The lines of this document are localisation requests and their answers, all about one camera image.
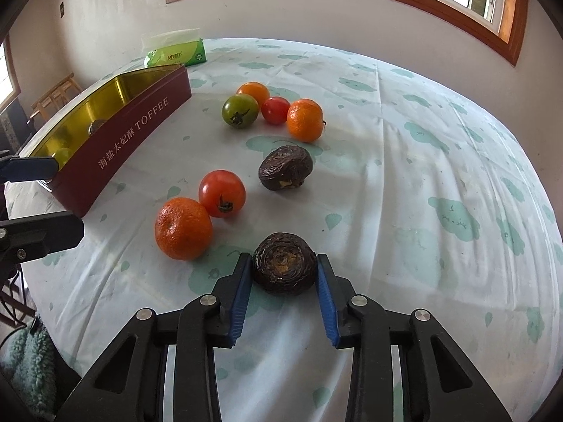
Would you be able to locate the small red tomato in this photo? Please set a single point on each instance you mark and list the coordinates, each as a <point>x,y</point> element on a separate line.
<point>276,110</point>

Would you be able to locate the green tomato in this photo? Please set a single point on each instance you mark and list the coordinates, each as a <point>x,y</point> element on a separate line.
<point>240,111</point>

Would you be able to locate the small orange tomato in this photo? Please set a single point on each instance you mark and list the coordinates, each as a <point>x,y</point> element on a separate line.
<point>254,91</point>

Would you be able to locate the maroon rectangular tin box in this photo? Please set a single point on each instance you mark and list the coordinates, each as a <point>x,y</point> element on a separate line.
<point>132,136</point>

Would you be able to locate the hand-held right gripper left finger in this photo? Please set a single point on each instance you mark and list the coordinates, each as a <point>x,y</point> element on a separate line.
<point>237,303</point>

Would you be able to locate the green fluffy rug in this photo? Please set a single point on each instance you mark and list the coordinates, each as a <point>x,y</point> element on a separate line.
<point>26,360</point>

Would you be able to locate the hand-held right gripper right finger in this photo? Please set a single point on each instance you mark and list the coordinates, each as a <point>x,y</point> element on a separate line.
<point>327,303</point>

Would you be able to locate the green tissue pack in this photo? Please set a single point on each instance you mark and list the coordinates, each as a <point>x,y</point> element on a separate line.
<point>176,52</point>

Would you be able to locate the large orange mandarin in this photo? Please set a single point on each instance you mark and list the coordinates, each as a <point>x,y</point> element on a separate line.
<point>183,234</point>

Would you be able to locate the dark brown water chestnut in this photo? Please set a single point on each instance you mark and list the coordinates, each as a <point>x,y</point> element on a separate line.
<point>96,127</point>
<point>283,270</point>
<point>286,168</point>

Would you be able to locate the orange mandarin with stem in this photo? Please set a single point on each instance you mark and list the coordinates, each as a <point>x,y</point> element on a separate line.
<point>305,120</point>

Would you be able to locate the large red tomato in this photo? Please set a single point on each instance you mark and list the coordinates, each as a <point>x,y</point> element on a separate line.
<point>222,192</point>

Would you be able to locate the side window wooden frame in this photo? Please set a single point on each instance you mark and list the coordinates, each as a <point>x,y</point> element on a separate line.
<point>11,83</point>

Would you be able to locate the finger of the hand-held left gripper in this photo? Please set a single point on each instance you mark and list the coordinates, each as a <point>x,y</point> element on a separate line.
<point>44,234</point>
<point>31,168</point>

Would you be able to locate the wooden chair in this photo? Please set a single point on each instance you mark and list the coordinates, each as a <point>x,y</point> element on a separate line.
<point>55,94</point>

